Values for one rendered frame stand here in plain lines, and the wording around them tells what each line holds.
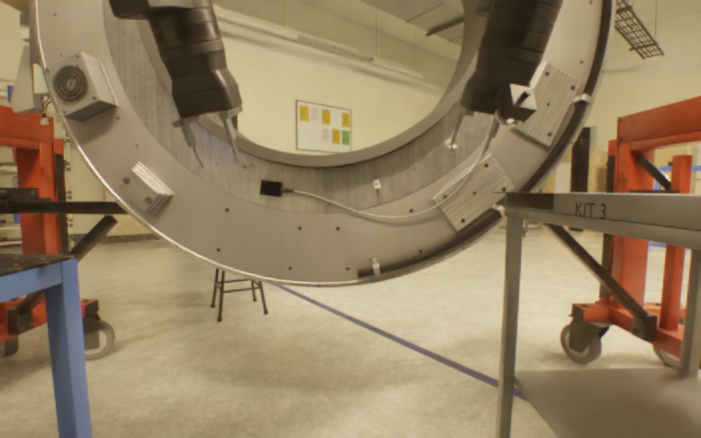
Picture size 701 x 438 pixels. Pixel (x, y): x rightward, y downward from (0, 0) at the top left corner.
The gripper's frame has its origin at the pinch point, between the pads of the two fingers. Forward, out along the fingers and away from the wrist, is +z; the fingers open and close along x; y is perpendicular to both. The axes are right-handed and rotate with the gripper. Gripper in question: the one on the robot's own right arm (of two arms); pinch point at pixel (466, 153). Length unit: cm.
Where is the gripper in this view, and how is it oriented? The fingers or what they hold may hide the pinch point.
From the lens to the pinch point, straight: 53.8
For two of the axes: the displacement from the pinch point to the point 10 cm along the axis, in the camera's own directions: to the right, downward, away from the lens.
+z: -1.8, 8.7, 4.5
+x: 9.8, 1.0, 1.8
